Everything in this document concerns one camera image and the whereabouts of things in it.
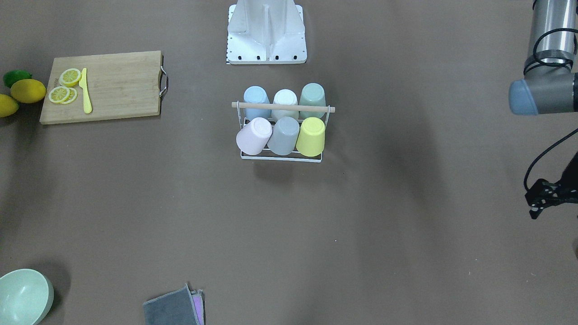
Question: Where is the pink cup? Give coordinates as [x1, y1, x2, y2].
[236, 117, 273, 156]

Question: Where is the green cup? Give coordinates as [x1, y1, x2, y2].
[299, 83, 326, 120]

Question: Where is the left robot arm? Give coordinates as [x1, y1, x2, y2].
[508, 0, 577, 116]

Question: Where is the yellow cup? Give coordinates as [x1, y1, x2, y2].
[296, 117, 326, 157]

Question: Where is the grey cup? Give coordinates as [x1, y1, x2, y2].
[267, 117, 300, 156]

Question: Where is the white cup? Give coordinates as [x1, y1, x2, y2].
[272, 89, 299, 122]

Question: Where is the blue cup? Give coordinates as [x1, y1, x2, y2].
[243, 86, 272, 120]

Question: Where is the grey folded cloth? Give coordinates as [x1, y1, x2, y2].
[143, 284, 206, 325]

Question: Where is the wooden cutting board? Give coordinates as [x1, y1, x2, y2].
[40, 50, 168, 125]

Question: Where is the yellow plastic knife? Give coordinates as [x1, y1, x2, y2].
[79, 68, 93, 114]

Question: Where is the lemon slice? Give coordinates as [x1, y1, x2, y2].
[47, 86, 71, 104]
[58, 68, 81, 87]
[61, 87, 78, 105]

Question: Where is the whole yellow lemon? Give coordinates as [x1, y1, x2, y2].
[0, 94, 20, 118]
[10, 79, 46, 104]

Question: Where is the green lime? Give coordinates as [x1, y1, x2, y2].
[3, 70, 32, 88]

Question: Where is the green bowl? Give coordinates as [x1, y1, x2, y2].
[0, 268, 54, 325]

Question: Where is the white wire cup holder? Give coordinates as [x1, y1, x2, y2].
[231, 101, 335, 163]

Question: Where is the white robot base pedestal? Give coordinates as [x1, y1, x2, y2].
[226, 0, 308, 65]

